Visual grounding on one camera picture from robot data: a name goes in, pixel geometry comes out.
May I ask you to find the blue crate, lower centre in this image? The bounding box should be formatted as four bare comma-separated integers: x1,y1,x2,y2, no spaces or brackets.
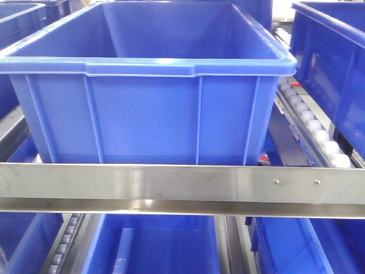
81,214,220,273

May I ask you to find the blue crate, upper right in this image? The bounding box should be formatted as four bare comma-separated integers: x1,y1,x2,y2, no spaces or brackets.
290,2,364,156

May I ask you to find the blue crate, upper left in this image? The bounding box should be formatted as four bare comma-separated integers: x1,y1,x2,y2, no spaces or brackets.
0,0,72,118

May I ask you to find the blue crate, lower left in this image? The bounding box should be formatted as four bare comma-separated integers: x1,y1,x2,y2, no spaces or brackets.
1,212,63,273

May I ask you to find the upper stainless steel rail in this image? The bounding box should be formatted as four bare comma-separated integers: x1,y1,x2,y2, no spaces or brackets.
1,163,364,219

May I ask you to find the grey roller track, lower left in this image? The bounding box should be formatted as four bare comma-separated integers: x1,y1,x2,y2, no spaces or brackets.
41,213,85,273

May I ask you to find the large blue crate, upper shelf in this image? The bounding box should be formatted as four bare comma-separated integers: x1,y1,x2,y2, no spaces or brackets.
1,1,297,166

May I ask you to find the blue crate, lower right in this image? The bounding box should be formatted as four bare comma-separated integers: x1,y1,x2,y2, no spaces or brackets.
245,217,364,273

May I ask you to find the white roller track, right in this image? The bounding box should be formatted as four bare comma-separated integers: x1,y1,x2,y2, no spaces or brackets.
273,25,365,169

